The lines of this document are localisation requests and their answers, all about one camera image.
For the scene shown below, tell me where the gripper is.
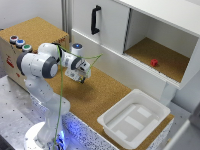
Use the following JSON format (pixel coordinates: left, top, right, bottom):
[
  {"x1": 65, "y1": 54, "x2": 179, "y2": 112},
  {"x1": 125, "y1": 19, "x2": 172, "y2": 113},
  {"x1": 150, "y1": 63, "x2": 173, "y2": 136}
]
[{"x1": 65, "y1": 62, "x2": 92, "y2": 84}]

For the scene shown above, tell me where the pink block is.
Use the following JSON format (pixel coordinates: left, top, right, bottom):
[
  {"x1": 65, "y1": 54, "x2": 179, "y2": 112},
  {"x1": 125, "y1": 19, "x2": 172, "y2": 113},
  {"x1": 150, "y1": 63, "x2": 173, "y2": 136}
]
[{"x1": 150, "y1": 58, "x2": 159, "y2": 68}]

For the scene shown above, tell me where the white sliding door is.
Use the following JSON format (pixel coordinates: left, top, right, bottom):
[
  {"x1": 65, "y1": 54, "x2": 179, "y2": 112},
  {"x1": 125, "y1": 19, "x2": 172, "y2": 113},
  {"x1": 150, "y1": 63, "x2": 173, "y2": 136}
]
[{"x1": 72, "y1": 0, "x2": 131, "y2": 55}]

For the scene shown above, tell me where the green button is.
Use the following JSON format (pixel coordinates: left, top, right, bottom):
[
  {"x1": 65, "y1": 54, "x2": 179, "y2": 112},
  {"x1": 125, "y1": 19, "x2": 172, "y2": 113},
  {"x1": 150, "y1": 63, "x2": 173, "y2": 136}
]
[{"x1": 21, "y1": 43, "x2": 33, "y2": 54}]

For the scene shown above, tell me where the wooden drawer box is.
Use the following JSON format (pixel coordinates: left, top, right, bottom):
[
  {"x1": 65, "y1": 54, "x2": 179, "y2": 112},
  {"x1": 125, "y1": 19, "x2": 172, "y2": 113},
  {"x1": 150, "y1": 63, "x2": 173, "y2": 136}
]
[{"x1": 0, "y1": 16, "x2": 70, "y2": 90}]

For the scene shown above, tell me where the blue button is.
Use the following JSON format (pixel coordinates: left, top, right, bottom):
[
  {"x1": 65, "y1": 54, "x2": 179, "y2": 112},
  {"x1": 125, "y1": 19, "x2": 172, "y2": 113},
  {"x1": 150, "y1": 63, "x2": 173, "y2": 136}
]
[{"x1": 15, "y1": 38, "x2": 26, "y2": 49}]

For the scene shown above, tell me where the red button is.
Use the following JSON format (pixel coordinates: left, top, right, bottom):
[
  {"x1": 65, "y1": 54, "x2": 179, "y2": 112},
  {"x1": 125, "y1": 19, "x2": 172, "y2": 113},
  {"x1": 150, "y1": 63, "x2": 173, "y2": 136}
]
[{"x1": 9, "y1": 35, "x2": 19, "y2": 45}]

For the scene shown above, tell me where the white plastic box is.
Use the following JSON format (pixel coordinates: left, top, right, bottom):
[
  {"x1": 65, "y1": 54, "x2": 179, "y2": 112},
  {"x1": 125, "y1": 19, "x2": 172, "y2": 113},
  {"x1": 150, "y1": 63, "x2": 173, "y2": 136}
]
[{"x1": 96, "y1": 88, "x2": 172, "y2": 150}]

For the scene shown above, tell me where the white cabinet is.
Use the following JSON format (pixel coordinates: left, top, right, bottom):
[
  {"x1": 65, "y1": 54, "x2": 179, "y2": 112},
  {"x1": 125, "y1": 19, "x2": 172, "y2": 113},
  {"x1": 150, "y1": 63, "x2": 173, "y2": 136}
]
[{"x1": 70, "y1": 0, "x2": 200, "y2": 107}]

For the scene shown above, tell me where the green cable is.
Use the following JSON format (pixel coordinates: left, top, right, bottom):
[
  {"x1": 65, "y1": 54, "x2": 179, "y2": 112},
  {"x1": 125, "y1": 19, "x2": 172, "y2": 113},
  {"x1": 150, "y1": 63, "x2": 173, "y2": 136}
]
[{"x1": 51, "y1": 44, "x2": 104, "y2": 150}]

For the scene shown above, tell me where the black door handle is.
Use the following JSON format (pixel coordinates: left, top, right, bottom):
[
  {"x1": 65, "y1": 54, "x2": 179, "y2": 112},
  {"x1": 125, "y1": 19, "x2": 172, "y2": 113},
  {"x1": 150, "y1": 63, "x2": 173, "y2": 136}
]
[{"x1": 90, "y1": 4, "x2": 102, "y2": 36}]

